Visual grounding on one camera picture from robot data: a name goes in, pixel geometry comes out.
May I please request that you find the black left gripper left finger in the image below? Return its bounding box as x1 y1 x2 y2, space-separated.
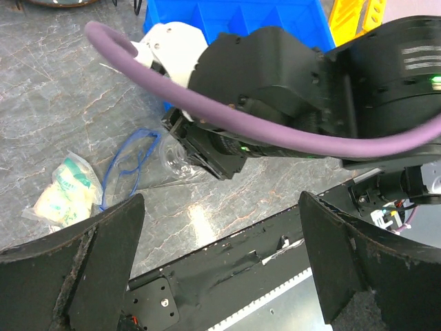
1 194 145 330

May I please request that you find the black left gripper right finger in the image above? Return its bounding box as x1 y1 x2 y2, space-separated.
299 192 440 330

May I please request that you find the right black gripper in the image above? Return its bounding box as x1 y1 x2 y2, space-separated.
162 107 245 180

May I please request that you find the clear glass funnel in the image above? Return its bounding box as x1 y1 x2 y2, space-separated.
158 134 205 181

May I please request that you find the blue plastic divided bin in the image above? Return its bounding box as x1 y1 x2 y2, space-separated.
143 0 336 52

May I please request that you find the yellow test tube rack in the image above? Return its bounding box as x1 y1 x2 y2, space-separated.
328 0 387 45

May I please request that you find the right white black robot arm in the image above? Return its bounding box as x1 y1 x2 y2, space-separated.
164 16 440 330

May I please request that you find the small glass reagent bottle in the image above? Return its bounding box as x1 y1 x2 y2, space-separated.
21 152 103 229

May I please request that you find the brown ceramic bowl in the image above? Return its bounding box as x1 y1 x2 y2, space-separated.
28 0 97 8

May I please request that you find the light blue cable duct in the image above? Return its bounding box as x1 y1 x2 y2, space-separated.
210 268 331 330

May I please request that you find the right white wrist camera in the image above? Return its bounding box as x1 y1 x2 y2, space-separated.
129 21 209 121

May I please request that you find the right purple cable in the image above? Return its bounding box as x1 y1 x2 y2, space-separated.
83 20 441 159

